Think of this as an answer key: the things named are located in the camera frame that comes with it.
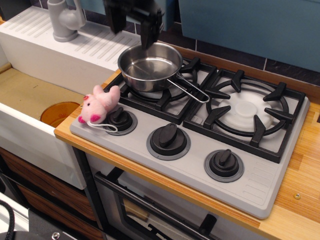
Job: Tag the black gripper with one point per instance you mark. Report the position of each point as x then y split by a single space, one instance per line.
146 12

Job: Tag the stainless steel pan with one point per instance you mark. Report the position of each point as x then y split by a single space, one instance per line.
155 69

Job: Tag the black left stove knob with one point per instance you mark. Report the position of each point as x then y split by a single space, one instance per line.
120 122

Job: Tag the black stove knob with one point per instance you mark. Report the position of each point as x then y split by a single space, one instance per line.
224 166
168 143
120 122

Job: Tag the black middle stove knob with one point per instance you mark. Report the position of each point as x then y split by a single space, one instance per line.
168 143

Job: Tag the grey toy stove top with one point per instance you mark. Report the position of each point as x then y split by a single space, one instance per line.
254 193

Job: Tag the black right stove knob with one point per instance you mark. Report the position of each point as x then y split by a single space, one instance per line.
224 166

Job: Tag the grey toy faucet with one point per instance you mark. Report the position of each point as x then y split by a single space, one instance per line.
65 22

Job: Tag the black left burner grate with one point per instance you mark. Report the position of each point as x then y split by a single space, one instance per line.
170 104

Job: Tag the black burner grate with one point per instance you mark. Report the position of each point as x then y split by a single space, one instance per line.
252 115
170 104

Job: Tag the pink stuffed pig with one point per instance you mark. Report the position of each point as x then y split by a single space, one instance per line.
97 105

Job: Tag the white toy sink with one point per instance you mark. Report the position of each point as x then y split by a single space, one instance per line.
38 72

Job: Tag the orange plastic plate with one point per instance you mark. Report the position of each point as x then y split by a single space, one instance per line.
57 113

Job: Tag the black right burner grate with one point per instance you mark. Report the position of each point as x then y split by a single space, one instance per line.
252 115

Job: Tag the toy oven door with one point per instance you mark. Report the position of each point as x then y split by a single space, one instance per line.
139 224

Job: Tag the wooden drawer front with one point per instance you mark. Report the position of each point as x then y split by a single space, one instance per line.
52 198

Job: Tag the black oven door handle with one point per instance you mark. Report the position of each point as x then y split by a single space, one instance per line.
111 181

